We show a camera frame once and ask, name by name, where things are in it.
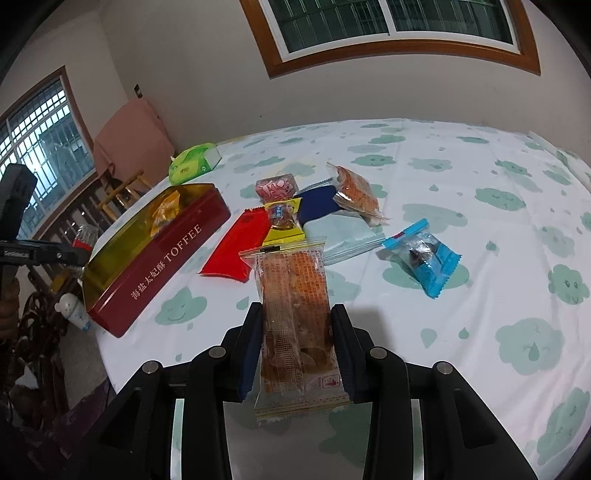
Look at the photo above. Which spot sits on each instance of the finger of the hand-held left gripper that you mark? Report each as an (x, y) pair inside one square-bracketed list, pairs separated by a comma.
[(57, 253)]

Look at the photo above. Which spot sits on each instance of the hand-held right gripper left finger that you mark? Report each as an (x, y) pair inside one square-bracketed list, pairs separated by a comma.
[(249, 364)]

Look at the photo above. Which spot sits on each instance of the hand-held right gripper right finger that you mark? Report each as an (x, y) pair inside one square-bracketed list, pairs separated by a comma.
[(346, 364)]

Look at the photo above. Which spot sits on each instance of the clear orange printed snack packet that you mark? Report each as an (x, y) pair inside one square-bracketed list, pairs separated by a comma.
[(295, 300)]

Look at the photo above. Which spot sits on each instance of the red and gold tin box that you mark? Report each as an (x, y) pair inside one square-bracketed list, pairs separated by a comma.
[(152, 281)]

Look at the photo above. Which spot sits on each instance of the red snack packet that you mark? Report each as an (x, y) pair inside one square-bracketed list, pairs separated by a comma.
[(235, 249)]

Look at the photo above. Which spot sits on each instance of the light blue candy packet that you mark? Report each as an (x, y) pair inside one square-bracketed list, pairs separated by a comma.
[(434, 272)]

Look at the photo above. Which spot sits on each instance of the yellow snack packet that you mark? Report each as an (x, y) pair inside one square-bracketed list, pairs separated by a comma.
[(281, 236)]

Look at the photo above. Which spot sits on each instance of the yellow seat cushion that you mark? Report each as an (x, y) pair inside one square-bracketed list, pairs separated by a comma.
[(64, 282)]

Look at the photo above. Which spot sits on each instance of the dark slatted wooden bench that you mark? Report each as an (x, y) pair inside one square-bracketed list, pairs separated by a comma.
[(87, 214)]

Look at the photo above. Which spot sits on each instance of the white bear-shaped bottle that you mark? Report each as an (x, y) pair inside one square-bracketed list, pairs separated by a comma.
[(74, 311)]

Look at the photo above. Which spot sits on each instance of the wood-framed window with bars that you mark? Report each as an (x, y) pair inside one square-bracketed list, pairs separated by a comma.
[(51, 134)]

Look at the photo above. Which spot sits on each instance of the dark carved wooden chair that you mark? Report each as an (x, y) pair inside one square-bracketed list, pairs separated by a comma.
[(32, 332)]

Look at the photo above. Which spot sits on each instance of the light wooden chair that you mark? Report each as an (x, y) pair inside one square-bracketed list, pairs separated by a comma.
[(121, 188)]

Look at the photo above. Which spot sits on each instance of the white cloud-print tablecloth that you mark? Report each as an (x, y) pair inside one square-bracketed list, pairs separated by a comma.
[(461, 323)]

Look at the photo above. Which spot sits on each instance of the pale blue snack packet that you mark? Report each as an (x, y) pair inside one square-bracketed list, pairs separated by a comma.
[(344, 240)]

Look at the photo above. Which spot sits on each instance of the pink cloth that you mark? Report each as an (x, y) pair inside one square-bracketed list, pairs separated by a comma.
[(131, 138)]

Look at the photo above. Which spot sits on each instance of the green tissue pack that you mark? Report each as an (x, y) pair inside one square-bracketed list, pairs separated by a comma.
[(191, 166)]

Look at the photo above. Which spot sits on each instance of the navy blue snack packet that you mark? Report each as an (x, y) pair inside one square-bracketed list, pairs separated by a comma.
[(316, 205)]

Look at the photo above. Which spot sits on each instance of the clear packet with orange cake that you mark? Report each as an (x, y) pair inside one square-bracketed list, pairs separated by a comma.
[(358, 189)]

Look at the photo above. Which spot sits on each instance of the pink candy packet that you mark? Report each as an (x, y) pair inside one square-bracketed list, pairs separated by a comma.
[(276, 188)]

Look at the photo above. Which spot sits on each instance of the brown-framed window with grille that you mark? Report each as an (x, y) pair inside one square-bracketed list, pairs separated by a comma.
[(332, 23)]

